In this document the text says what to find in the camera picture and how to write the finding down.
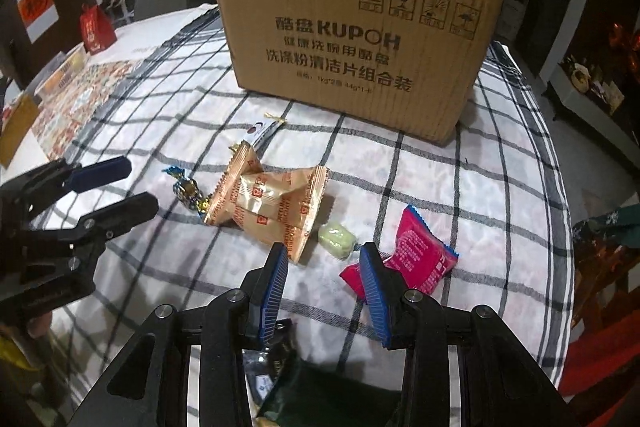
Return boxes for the red gift bag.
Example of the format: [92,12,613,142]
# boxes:
[79,4,117,55]

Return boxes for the red wooden chair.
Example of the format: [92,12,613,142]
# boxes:
[559,236,639,426]

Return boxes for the yellow cardboard box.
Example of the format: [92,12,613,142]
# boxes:
[0,94,40,168]

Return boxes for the green cloth on chair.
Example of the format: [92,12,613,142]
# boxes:
[573,204,640,248]

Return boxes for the red poster on door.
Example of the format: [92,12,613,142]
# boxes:
[16,0,58,43]

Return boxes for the white low tv cabinet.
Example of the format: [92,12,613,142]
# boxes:
[546,65,639,170]

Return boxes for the pink snack packet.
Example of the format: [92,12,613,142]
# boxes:
[338,204,460,303]

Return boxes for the colourful foil candy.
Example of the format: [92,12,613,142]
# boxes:
[164,166,209,219]

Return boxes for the light green candy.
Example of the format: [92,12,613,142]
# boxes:
[318,222,358,260]

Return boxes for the left hand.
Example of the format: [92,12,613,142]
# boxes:
[26,311,52,339]

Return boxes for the floral patterned placemat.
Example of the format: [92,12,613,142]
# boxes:
[32,61,140,160]

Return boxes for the small white gold wrapper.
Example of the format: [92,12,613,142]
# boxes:
[230,113,286,153]

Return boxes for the red foil balloons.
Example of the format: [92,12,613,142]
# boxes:
[608,23,639,76]

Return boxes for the brown cardboard box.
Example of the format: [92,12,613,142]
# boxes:
[217,0,503,143]

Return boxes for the black gold snack packet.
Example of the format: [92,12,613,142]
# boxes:
[243,319,295,407]

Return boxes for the beige snack packets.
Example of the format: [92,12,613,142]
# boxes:
[204,143,329,263]

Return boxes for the clear food container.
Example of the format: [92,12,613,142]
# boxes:
[26,43,87,104]

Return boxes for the dark green snack packet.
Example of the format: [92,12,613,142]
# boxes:
[256,355,400,426]

